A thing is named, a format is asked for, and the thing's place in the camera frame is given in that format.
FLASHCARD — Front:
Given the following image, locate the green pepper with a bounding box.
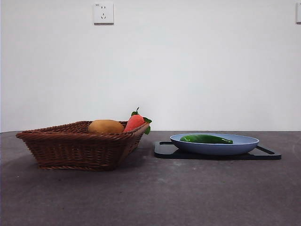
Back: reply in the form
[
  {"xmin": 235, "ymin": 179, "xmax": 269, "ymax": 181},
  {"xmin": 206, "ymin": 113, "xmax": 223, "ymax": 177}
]
[{"xmin": 179, "ymin": 134, "xmax": 234, "ymax": 145}]

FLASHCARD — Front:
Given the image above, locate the blue round plate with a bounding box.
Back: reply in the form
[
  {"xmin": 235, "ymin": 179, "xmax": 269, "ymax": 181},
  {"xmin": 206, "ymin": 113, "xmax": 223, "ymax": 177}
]
[{"xmin": 169, "ymin": 133, "xmax": 260, "ymax": 156}]

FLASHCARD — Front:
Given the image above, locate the brown wicker basket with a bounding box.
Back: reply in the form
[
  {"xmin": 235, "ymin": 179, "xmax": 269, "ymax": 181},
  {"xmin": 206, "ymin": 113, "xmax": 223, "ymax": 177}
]
[{"xmin": 16, "ymin": 120, "xmax": 151, "ymax": 171}]

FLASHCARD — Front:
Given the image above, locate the orange carrot with green leaves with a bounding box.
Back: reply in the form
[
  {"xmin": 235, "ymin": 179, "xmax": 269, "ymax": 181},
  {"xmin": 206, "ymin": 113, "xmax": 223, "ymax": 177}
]
[{"xmin": 123, "ymin": 107, "xmax": 152, "ymax": 136}]

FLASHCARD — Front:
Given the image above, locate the black flat tray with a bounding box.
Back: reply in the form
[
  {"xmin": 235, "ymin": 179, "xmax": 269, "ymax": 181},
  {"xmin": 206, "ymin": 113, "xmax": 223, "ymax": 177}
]
[{"xmin": 154, "ymin": 140, "xmax": 282, "ymax": 161}]

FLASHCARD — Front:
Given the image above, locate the yellow-brown potato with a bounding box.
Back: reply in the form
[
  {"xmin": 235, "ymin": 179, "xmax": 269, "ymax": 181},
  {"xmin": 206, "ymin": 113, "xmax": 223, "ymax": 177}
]
[{"xmin": 88, "ymin": 119, "xmax": 125, "ymax": 134}]

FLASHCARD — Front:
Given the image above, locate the white wall socket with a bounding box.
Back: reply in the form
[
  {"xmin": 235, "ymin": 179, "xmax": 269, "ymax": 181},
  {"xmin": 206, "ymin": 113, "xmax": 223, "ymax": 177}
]
[{"xmin": 94, "ymin": 2, "xmax": 114, "ymax": 25}]

